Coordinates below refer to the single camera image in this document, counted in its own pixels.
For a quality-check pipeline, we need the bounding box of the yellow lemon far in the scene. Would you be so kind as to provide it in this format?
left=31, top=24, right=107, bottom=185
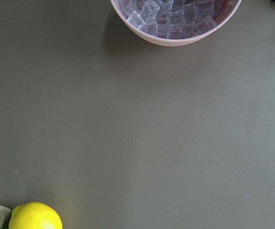
left=8, top=202, right=63, bottom=229

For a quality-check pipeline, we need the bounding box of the pink bowl with ice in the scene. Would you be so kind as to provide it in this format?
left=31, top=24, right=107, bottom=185
left=111, top=0, right=241, bottom=47

